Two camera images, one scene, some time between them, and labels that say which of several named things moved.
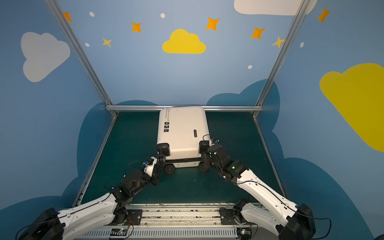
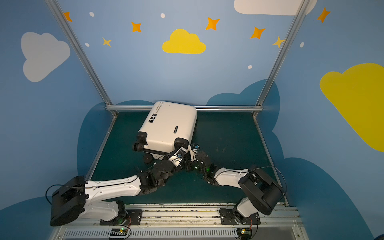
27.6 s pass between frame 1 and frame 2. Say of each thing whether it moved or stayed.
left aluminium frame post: stayed
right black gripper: moved
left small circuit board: stayed
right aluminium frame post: stayed
